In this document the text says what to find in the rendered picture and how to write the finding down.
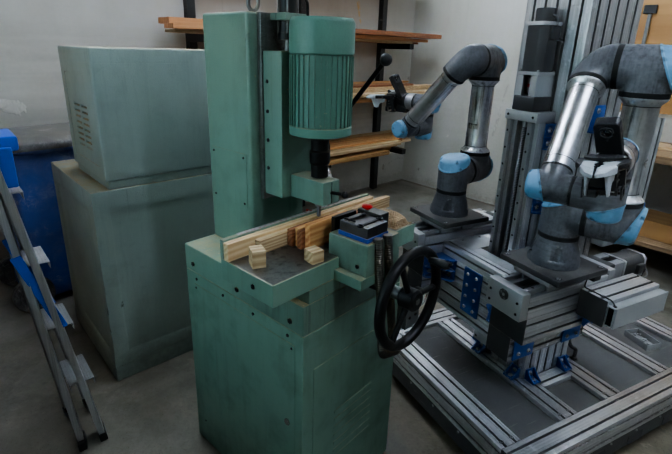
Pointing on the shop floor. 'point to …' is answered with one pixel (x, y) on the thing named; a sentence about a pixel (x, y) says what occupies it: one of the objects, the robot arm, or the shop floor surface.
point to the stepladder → (32, 277)
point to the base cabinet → (286, 379)
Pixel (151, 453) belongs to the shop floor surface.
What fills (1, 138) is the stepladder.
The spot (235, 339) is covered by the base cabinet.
